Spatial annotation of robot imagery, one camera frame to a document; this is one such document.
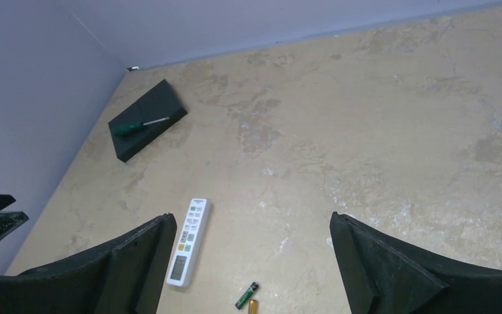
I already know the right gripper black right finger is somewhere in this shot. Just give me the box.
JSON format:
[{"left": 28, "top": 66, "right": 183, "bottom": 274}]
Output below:
[{"left": 329, "top": 212, "right": 502, "bottom": 313}]

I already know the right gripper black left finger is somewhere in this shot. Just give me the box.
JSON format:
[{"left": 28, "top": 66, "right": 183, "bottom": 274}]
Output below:
[{"left": 0, "top": 213, "right": 177, "bottom": 313}]

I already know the white remote control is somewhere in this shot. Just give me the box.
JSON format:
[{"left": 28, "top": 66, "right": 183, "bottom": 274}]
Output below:
[{"left": 166, "top": 198, "right": 211, "bottom": 288}]

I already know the gold battery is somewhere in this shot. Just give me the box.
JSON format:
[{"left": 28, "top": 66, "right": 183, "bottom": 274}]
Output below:
[{"left": 248, "top": 299, "right": 259, "bottom": 314}]

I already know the green black battery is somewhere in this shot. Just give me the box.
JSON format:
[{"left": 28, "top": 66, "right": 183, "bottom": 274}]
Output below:
[{"left": 235, "top": 282, "right": 259, "bottom": 310}]

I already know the black foam block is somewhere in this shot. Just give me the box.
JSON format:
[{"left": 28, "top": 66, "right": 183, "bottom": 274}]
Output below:
[{"left": 109, "top": 79, "right": 188, "bottom": 163}]

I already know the green handled screwdriver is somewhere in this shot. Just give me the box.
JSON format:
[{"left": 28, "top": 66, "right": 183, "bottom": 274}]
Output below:
[{"left": 112, "top": 117, "right": 170, "bottom": 137}]

